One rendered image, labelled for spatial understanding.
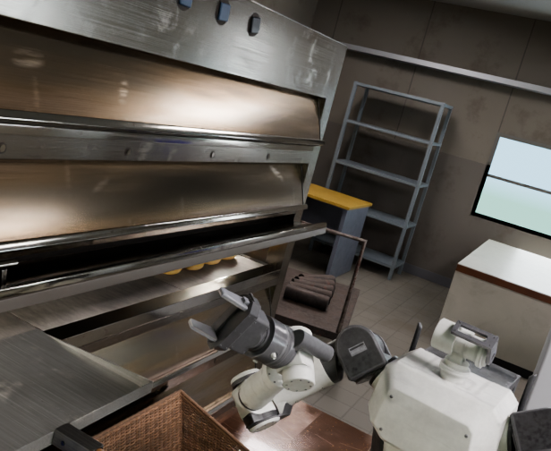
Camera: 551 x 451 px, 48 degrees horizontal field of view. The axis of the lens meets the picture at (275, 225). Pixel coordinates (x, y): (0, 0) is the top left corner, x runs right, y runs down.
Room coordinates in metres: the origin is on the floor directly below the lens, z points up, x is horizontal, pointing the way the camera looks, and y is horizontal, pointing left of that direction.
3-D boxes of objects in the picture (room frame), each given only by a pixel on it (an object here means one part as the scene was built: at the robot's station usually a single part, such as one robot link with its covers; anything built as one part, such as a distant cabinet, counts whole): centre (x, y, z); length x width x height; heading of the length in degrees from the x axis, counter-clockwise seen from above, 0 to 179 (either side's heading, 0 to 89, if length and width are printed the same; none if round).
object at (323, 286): (4.69, -0.40, 0.54); 1.36 x 0.79 x 1.07; 173
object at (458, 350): (1.23, -0.43, 1.47); 0.10 x 0.07 x 0.09; 58
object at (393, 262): (7.68, -1.09, 1.08); 1.12 x 0.49 x 2.16; 66
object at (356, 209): (7.17, -0.16, 0.43); 1.56 x 0.80 x 0.85; 66
